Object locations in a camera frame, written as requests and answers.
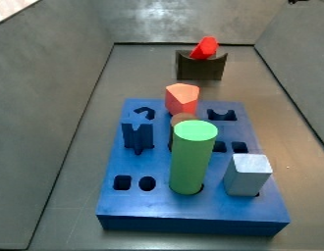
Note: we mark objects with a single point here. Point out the brown cylinder block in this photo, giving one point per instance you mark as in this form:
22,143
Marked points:
180,117

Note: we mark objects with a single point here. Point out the black curved foam holder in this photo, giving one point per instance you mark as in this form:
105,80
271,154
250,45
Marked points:
192,69

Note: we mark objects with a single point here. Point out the salmon pentagon prism block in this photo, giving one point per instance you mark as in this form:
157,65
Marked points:
180,98

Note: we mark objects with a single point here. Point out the green cylinder block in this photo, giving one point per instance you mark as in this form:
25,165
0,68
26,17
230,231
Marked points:
192,143

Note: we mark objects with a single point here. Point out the light blue rectangular block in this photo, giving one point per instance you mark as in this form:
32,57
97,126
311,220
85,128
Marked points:
246,174

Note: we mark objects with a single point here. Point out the blue foam shape board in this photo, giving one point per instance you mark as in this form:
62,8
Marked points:
136,200

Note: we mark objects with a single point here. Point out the dark blue star block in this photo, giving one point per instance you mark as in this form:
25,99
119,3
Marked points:
137,137

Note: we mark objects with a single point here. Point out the red hexagon prism block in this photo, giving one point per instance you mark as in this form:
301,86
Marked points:
206,48

